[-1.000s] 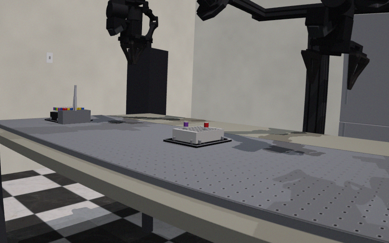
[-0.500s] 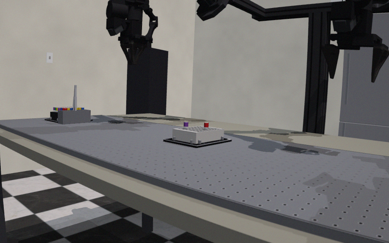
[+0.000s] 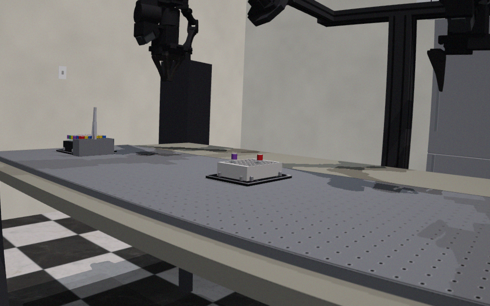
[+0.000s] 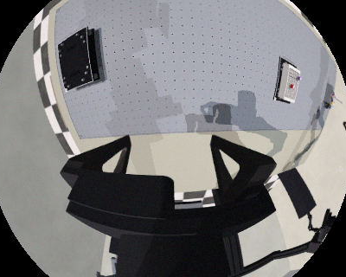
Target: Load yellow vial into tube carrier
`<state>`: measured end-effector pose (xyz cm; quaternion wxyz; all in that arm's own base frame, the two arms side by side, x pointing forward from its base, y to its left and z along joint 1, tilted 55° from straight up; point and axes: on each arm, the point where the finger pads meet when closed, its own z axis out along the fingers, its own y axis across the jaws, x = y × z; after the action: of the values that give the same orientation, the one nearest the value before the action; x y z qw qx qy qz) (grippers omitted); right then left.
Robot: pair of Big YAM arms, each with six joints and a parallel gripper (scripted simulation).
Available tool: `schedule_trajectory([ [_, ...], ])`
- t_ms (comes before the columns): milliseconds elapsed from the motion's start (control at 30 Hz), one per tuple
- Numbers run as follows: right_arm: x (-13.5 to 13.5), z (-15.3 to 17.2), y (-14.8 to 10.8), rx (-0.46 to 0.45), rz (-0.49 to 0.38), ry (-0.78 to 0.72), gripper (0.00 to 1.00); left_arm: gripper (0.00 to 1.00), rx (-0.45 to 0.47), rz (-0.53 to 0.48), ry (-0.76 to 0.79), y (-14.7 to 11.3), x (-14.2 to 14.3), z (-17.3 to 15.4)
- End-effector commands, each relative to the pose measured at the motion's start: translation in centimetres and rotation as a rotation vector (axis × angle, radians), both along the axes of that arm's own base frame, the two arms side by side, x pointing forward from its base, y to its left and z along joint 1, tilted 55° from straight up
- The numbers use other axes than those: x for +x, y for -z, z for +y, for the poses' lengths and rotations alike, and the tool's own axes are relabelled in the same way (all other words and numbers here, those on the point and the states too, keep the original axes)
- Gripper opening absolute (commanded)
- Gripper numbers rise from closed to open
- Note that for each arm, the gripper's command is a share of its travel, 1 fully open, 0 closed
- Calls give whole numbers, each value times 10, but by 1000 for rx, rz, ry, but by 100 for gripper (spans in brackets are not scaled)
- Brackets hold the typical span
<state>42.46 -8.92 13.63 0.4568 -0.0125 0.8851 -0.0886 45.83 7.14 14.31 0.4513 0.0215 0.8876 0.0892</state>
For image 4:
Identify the white rectangular rack with grid of holes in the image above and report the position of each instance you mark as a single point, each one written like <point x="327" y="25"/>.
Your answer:
<point x="285" y="93"/>

